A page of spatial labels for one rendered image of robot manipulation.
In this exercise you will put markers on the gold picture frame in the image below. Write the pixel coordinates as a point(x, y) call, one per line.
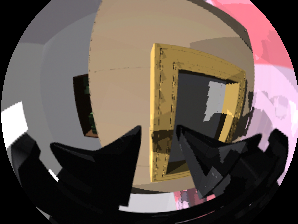
point(194, 89)

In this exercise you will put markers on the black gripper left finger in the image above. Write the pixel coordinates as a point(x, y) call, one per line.
point(113, 165)

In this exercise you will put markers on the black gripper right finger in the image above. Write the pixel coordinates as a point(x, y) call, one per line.
point(210, 160)

